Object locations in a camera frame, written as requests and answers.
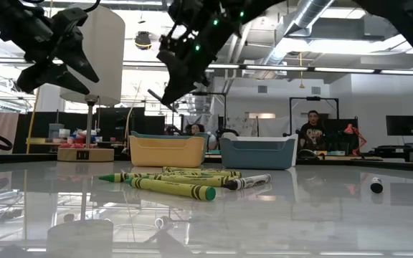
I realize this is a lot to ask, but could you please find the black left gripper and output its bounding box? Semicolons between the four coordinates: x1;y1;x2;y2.
12;10;100;96

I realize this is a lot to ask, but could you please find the yellow plastic bin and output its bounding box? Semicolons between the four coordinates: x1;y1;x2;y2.
128;135;207;168

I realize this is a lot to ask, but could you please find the silver ventilation duct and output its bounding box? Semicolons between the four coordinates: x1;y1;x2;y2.
263;0;336;67
191;80;215;112

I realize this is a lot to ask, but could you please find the teal plastic bin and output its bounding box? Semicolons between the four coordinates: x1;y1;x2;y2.
130;130;210;164

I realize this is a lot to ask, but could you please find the black monitor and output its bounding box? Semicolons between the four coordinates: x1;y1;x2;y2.
386;115;413;137

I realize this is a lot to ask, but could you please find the blue-grey plastic bin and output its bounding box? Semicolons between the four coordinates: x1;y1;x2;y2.
219;138;296;171

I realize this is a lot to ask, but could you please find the yellow cable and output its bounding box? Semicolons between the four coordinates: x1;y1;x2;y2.
25;85;42;155

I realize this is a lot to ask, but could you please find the person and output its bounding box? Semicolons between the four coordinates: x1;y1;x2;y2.
184;123;206;136
298;110;328;151

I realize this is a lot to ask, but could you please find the white table lamp wooden base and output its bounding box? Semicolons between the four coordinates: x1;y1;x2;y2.
57;3;126;163

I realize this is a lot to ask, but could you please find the red desk lamp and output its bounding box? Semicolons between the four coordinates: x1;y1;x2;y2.
344;124;371;157

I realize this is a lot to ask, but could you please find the black desk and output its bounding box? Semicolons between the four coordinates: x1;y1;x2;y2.
369;142;413;164

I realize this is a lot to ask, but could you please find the pink crumpled object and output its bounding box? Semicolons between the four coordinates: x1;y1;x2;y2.
59;143;96;149

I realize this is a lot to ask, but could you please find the black ceiling dome camera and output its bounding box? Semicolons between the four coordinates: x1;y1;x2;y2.
134;31;153;50

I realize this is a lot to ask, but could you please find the blue crayon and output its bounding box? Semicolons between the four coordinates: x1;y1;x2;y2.
146;88;179;113

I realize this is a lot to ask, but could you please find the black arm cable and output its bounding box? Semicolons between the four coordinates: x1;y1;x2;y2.
83;0;102;14

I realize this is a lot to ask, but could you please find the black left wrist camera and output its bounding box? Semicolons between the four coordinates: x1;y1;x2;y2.
52;6;89;33

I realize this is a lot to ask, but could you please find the black frame stand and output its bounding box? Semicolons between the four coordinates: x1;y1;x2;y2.
289;96;341;144
171;91;228;134

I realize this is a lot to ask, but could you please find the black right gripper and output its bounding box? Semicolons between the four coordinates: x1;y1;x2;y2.
156;21;229;107

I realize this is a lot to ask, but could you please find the white plastic bin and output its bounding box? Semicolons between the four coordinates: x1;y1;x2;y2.
222;132;299;168

